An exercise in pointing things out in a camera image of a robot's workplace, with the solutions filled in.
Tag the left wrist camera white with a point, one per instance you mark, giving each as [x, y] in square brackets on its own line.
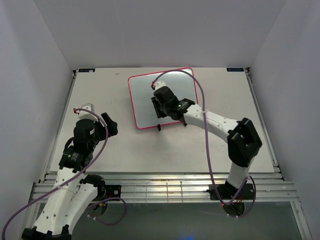
[86, 112]

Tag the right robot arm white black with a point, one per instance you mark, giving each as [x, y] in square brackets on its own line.
[241, 136]

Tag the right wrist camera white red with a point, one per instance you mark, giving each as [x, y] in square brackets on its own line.
[157, 85]

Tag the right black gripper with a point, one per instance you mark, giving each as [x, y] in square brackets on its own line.
[159, 113]

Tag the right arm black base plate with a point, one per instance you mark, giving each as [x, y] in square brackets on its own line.
[227, 191]

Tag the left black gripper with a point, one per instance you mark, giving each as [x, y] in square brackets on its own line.
[112, 126]

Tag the blue corner label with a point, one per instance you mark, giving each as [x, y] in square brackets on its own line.
[86, 70]
[235, 69]

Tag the right blue corner label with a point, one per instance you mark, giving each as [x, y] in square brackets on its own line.
[235, 69]

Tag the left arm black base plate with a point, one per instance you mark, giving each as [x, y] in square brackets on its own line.
[109, 191]

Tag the pink framed whiteboard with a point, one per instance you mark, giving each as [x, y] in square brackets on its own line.
[141, 93]

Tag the left blue corner label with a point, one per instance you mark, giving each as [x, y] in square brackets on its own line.
[86, 70]

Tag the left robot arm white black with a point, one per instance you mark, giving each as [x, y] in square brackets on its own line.
[73, 191]

